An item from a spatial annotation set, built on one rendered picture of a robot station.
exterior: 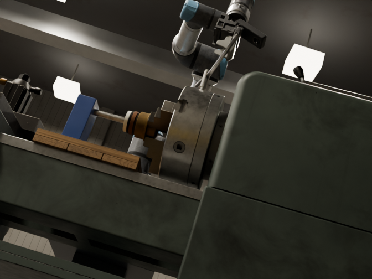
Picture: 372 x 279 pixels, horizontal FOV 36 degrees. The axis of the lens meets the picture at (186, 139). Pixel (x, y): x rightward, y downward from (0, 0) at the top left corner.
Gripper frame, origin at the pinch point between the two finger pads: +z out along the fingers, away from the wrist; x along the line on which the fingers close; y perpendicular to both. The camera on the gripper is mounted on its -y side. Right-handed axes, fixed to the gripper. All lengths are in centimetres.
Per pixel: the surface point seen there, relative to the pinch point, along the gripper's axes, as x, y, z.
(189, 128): -9.1, 5.4, 24.5
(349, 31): -329, -114, -545
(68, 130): -22, 41, 27
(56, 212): -19, 32, 58
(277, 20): -343, -16, -550
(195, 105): -6.6, 5.6, 17.2
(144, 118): -18.2, 20.5, 16.6
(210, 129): -8.4, -0.6, 23.4
